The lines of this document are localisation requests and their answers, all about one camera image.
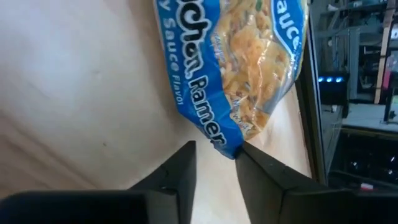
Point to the blue ramen noodle packet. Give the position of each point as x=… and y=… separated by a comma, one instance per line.
x=242, y=62

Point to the wooden post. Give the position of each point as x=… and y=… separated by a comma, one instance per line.
x=384, y=46

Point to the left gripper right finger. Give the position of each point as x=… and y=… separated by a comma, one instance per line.
x=264, y=186

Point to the black aluminium rig frame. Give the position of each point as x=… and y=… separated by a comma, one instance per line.
x=311, y=109

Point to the black computer with blue lights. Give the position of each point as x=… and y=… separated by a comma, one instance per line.
x=332, y=88

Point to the grey metal shelf rack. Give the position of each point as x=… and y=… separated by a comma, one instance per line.
x=351, y=46

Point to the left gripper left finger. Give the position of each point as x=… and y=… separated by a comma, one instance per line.
x=174, y=186

